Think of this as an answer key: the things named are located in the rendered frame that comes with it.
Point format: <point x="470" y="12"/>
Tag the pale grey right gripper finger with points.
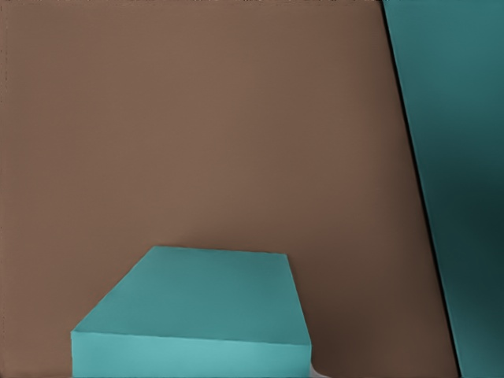
<point x="316" y="375"/>

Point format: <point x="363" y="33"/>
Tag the blue cube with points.
<point x="197" y="307"/>

